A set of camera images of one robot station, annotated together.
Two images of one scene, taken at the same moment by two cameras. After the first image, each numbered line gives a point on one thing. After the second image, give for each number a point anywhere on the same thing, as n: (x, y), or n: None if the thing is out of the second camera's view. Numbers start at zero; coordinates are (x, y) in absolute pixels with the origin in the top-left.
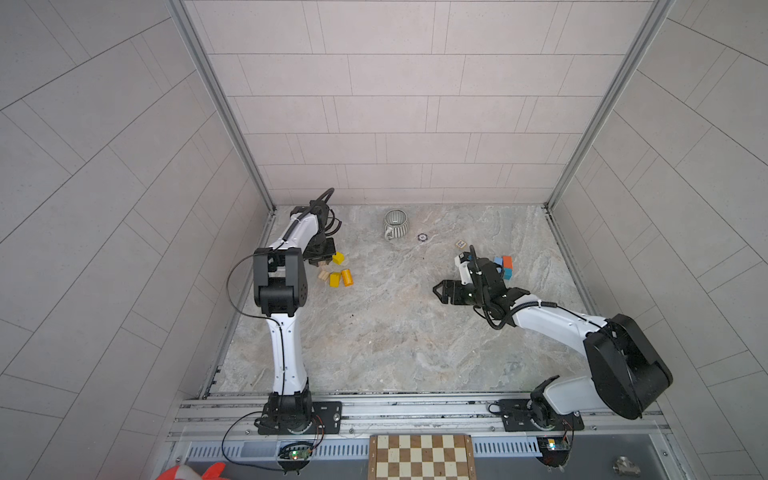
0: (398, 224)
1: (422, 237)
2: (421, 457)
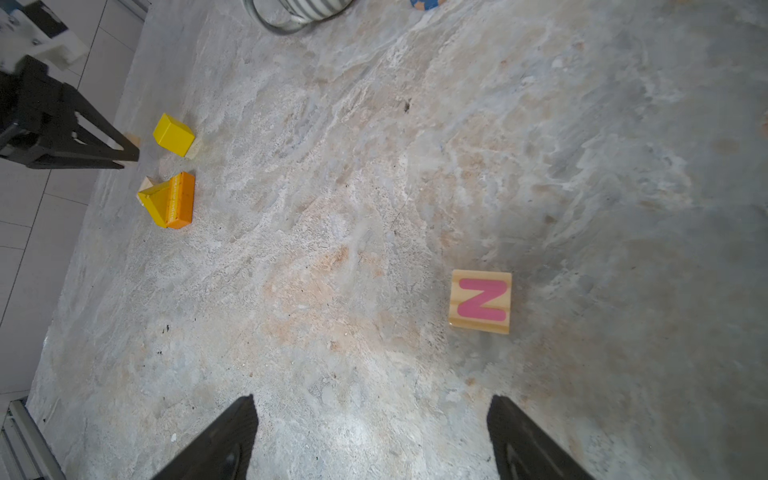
0: (286, 16)
1: (428, 4)
2: None
